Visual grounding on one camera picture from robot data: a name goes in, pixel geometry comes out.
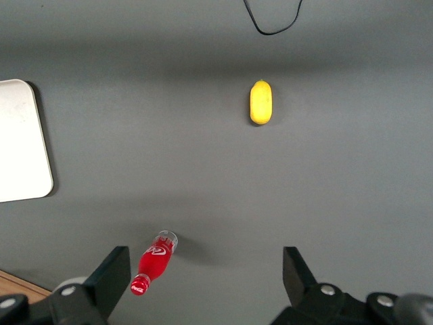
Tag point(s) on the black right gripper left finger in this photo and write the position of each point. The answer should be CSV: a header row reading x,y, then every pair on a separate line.
x,y
108,281

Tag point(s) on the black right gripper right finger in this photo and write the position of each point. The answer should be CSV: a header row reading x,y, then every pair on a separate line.
x,y
297,281

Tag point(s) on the white rectangular tray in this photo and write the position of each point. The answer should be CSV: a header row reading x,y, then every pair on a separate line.
x,y
20,142

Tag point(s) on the red cola bottle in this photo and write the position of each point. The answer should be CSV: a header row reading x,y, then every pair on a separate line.
x,y
154,264

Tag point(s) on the wooden drawer cabinet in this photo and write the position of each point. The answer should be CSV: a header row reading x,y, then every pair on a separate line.
x,y
20,284

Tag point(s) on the yellow lemon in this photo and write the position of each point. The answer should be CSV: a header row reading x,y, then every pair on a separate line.
x,y
261,103

